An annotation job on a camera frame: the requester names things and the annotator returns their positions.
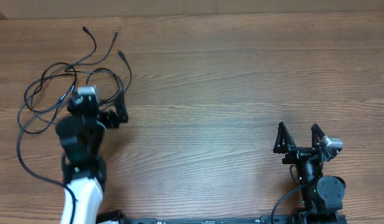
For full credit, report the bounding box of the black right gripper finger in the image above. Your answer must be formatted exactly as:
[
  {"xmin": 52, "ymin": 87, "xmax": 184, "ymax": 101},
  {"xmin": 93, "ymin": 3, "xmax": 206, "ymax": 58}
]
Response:
[
  {"xmin": 311, "ymin": 123, "xmax": 325, "ymax": 147},
  {"xmin": 273, "ymin": 121, "xmax": 296, "ymax": 154}
]

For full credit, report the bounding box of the black USB cable bundle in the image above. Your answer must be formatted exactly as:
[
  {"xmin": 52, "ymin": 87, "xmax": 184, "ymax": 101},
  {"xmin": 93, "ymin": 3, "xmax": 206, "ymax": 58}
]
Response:
[{"xmin": 16, "ymin": 49, "xmax": 133, "ymax": 135}]

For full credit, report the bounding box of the thin black braided cable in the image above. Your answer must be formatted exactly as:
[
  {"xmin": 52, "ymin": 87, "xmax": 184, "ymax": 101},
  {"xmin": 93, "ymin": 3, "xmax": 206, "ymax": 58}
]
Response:
[{"xmin": 65, "ymin": 30, "xmax": 119, "ymax": 72}]

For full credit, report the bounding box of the black cable with plugs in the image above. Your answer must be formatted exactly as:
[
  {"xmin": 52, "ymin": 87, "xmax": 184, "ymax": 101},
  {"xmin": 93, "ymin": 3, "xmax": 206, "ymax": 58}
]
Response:
[{"xmin": 23, "ymin": 26, "xmax": 98, "ymax": 103}]

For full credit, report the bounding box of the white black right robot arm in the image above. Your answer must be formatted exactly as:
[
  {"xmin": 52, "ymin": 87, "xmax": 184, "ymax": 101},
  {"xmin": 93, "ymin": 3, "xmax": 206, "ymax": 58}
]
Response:
[{"xmin": 269, "ymin": 121, "xmax": 347, "ymax": 224}]

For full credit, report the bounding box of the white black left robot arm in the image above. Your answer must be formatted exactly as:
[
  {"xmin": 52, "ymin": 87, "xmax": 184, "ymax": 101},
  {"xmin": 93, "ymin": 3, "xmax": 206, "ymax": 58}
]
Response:
[{"xmin": 19, "ymin": 93, "xmax": 128, "ymax": 223}]

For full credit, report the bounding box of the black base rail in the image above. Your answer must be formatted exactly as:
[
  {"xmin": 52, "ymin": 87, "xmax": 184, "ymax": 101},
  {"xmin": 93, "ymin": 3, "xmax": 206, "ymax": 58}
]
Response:
[{"xmin": 96, "ymin": 210, "xmax": 347, "ymax": 224}]

